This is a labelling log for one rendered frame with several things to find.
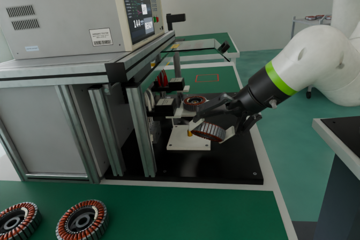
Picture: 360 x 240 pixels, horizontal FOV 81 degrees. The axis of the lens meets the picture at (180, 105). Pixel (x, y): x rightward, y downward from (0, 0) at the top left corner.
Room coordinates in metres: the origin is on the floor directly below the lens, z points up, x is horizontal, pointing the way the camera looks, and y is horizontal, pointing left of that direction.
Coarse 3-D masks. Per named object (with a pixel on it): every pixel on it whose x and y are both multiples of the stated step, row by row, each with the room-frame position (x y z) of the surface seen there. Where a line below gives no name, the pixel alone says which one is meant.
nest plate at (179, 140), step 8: (176, 128) 0.72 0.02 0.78; (184, 128) 0.71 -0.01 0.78; (176, 136) 0.66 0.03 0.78; (184, 136) 0.65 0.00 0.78; (192, 136) 0.65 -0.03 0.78; (168, 144) 0.61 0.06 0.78; (176, 144) 0.61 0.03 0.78; (184, 144) 0.60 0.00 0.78; (192, 144) 0.60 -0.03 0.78; (200, 144) 0.59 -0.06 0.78; (208, 144) 0.59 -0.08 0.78
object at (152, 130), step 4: (152, 124) 0.69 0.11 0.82; (156, 124) 0.69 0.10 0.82; (152, 128) 0.67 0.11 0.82; (156, 128) 0.67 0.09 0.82; (160, 128) 0.71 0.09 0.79; (152, 132) 0.65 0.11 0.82; (156, 132) 0.66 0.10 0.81; (160, 132) 0.70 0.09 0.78; (156, 136) 0.65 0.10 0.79; (156, 140) 0.65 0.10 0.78
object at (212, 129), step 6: (198, 126) 0.53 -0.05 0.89; (204, 126) 0.52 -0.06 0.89; (210, 126) 0.52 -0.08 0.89; (216, 126) 0.52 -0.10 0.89; (192, 132) 0.56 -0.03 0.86; (198, 132) 0.53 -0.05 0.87; (204, 132) 0.51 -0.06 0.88; (210, 132) 0.51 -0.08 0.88; (216, 132) 0.51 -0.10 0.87; (222, 132) 0.52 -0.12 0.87; (204, 138) 0.58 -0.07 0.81; (210, 138) 0.57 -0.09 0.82; (216, 138) 0.51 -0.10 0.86; (222, 138) 0.52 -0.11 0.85
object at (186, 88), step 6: (174, 78) 0.93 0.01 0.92; (180, 78) 0.92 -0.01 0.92; (162, 84) 0.93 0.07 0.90; (168, 84) 0.93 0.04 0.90; (174, 84) 0.88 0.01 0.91; (180, 84) 0.87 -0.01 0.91; (156, 90) 0.89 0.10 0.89; (162, 90) 0.89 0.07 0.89; (168, 90) 0.88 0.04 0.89; (174, 90) 0.88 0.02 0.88; (180, 90) 0.87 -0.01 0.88; (186, 90) 0.87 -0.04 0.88; (162, 96) 0.90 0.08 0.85
